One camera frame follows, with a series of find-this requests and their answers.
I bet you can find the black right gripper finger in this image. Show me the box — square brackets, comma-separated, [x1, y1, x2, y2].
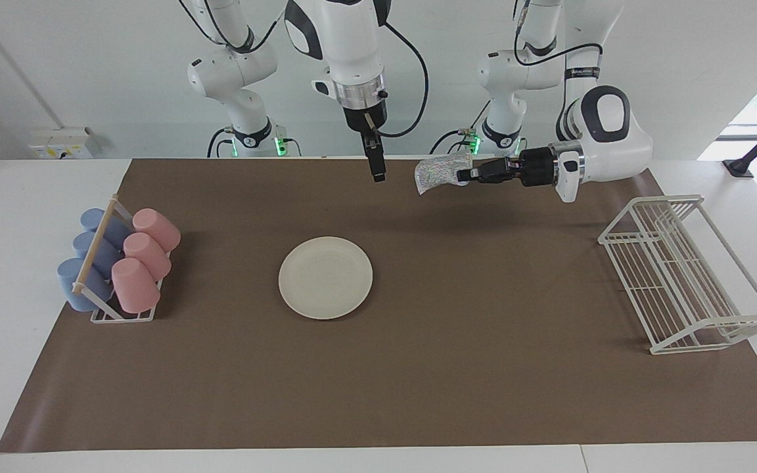
[365, 135, 388, 183]

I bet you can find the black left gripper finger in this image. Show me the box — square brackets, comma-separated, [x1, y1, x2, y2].
[469, 158, 517, 173]
[457, 169, 517, 185]

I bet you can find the cream round plate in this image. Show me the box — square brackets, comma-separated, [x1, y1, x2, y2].
[278, 236, 374, 321]

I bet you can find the brown table mat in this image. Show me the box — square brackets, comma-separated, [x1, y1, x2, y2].
[0, 156, 757, 453]

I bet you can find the pink plastic cup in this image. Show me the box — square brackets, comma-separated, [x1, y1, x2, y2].
[132, 208, 181, 254]
[123, 233, 172, 280]
[111, 258, 161, 314]

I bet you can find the blue plastic cup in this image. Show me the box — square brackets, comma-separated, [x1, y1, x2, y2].
[73, 231, 123, 277]
[57, 258, 113, 312]
[80, 208, 131, 247]

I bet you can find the white cup holder rack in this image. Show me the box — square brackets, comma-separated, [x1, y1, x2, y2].
[72, 194, 172, 323]

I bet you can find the black base cable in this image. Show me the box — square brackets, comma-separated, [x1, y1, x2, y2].
[430, 99, 491, 156]
[206, 127, 235, 158]

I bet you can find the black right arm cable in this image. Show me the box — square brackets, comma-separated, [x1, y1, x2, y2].
[373, 22, 430, 139]

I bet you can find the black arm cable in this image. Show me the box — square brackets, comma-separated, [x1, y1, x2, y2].
[513, 0, 606, 122]
[373, 22, 430, 139]

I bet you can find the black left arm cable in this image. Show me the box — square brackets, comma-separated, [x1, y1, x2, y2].
[513, 0, 606, 122]

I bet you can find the white wire dish rack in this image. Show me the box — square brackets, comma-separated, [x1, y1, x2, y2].
[598, 194, 757, 355]

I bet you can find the white wall outlet box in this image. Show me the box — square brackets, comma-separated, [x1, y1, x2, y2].
[29, 127, 95, 160]

